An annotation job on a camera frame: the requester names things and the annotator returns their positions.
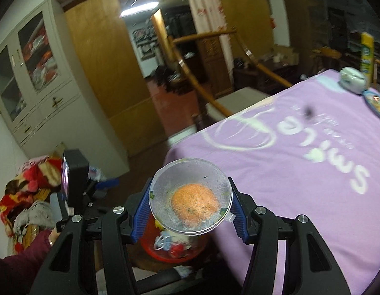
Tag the red plastic bin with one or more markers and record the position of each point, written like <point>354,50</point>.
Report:
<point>150,245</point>

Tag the clear plastic food container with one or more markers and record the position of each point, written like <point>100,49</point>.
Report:
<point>193,202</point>

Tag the person's left forearm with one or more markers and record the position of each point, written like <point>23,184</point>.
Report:
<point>20,267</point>

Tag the white glass-door cabinet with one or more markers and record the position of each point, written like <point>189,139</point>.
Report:
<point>70,104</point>

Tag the red floral curtain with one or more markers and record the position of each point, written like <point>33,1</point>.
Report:
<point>205,6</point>

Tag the curved wooden armchair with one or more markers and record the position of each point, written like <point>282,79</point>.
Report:
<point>190,76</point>

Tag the purple printed blanket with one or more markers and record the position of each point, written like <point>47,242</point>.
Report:
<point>300,190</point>

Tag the blue fruit plate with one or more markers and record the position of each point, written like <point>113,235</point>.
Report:
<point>369,98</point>

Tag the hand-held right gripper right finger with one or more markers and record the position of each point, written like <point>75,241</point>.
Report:
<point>240,221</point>

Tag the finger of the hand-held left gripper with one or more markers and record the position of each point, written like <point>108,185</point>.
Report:
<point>107,183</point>

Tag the yellow green carton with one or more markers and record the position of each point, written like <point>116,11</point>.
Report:
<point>366,52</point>

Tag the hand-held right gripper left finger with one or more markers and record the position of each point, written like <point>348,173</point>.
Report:
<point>140,218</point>

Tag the cardboard box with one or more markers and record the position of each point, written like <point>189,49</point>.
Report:
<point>285,50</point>

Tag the wooden door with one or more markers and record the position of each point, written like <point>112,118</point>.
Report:
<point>110,67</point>

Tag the floral blanket pile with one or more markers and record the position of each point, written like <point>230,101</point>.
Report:
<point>33,172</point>

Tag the white ceramic jar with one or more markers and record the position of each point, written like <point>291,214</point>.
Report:
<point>352,80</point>

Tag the fluorescent tube light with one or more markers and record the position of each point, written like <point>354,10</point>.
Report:
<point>139,8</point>

